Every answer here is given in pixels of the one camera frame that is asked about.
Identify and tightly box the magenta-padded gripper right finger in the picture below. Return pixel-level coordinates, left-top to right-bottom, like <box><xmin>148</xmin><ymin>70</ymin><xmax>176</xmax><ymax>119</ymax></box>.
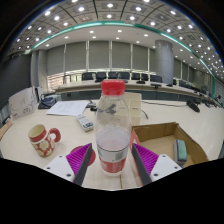
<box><xmin>131</xmin><ymin>143</ymin><xmax>183</xmax><ymax>186</ymax></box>

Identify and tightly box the grey-green whiteboard eraser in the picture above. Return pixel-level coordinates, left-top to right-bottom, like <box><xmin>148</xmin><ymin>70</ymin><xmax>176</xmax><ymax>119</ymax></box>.
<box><xmin>173</xmin><ymin>139</ymin><xmax>188</xmax><ymax>165</ymax></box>

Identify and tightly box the open brown cardboard box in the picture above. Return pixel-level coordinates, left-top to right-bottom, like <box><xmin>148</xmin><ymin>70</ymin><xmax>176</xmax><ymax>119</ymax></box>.
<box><xmin>130</xmin><ymin>121</ymin><xmax>210</xmax><ymax>168</ymax></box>

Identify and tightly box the row of black office chairs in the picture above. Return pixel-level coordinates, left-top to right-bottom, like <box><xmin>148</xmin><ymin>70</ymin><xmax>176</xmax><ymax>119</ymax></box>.
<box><xmin>81</xmin><ymin>70</ymin><xmax>188</xmax><ymax>86</ymax></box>

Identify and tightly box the clear red-capped drink bottle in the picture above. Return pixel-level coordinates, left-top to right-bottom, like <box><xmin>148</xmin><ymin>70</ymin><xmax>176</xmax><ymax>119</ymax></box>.
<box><xmin>94</xmin><ymin>79</ymin><xmax>133</xmax><ymax>177</ymax></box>

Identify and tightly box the white printed paper sheet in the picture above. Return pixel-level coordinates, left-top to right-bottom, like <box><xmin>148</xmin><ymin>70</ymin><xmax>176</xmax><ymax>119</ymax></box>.
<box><xmin>45</xmin><ymin>99</ymin><xmax>90</xmax><ymax>117</ymax></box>

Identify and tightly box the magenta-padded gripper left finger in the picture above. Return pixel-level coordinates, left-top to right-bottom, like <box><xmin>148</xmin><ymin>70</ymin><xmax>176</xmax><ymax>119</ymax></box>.
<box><xmin>44</xmin><ymin>142</ymin><xmax>94</xmax><ymax>187</ymax></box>

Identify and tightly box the group of ceiling lights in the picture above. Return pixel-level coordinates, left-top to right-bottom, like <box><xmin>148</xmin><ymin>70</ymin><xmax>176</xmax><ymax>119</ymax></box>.
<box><xmin>13</xmin><ymin>0</ymin><xmax>224</xmax><ymax>78</ymax></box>

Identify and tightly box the white power strip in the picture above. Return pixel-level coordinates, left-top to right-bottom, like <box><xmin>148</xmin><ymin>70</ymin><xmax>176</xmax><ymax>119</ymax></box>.
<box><xmin>75</xmin><ymin>113</ymin><xmax>95</xmax><ymax>132</ymax></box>

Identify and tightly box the red and cream patterned mug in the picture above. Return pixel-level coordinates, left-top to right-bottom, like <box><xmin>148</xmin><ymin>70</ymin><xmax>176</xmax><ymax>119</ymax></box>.
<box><xmin>27</xmin><ymin>124</ymin><xmax>62</xmax><ymax>158</ymax></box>

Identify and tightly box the black laptop bag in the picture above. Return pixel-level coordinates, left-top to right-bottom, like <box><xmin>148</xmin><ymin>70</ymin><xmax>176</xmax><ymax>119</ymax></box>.
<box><xmin>37</xmin><ymin>94</ymin><xmax>63</xmax><ymax>110</ymax></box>

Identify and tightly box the black desk microphone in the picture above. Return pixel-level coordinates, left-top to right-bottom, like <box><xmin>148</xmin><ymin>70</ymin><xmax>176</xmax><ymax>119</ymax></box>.
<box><xmin>186</xmin><ymin>99</ymin><xmax>201</xmax><ymax>114</ymax></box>

